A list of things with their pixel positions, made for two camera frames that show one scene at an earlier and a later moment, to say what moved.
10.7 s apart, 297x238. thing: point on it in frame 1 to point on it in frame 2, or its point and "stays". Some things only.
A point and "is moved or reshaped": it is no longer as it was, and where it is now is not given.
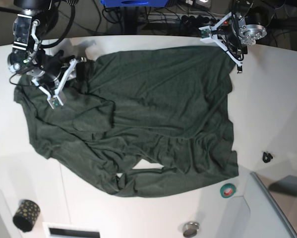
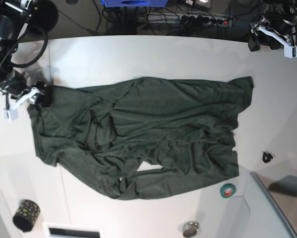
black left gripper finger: (80, 69) to (45, 98)
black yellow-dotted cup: (26, 213) stays
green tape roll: (227, 190) stays
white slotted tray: (71, 230) stays
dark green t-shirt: (145, 118) is moved or reshaped
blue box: (135, 3) stays
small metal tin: (191, 229) stays
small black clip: (267, 157) stays
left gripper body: (51, 65) to (16, 85)
